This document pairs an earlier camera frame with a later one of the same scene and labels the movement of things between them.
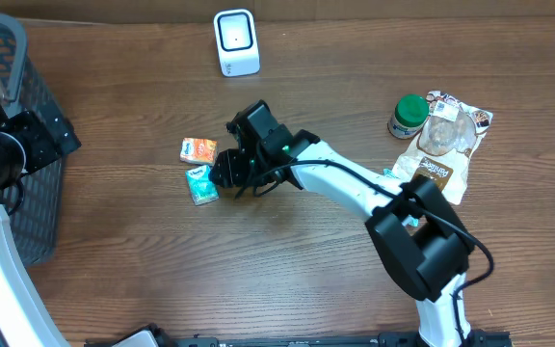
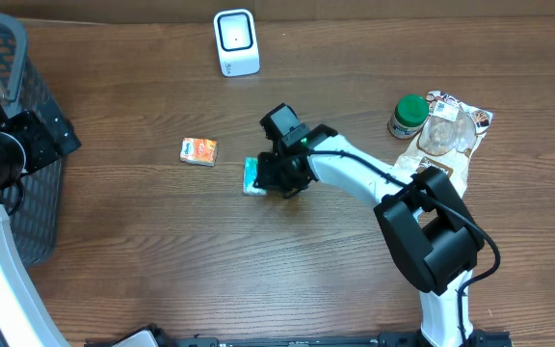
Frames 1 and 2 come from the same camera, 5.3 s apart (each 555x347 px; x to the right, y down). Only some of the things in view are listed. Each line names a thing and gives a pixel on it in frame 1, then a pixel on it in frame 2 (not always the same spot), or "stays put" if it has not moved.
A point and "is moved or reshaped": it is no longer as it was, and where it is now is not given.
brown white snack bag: (442, 148) stays put
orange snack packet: (198, 150) stays put
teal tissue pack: (202, 189) is moved or reshaped
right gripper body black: (245, 168) → (277, 173)
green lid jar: (410, 112) stays put
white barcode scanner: (236, 37) stays put
